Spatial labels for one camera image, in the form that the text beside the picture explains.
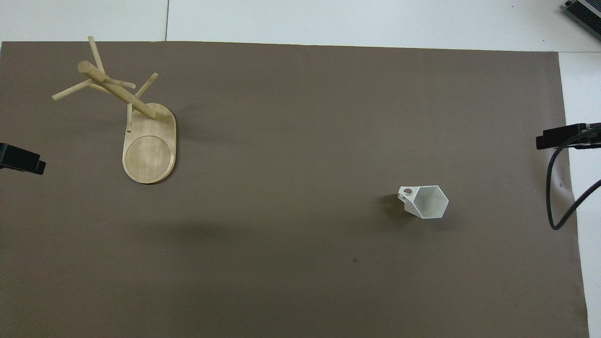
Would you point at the wooden cup rack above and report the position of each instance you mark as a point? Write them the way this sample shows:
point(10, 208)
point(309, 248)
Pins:
point(149, 155)

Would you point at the grey electronic device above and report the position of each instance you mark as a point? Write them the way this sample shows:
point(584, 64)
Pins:
point(587, 11)

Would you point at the white hexagonal cup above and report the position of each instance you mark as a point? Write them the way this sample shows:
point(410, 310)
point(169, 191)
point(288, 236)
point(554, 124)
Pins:
point(429, 203)

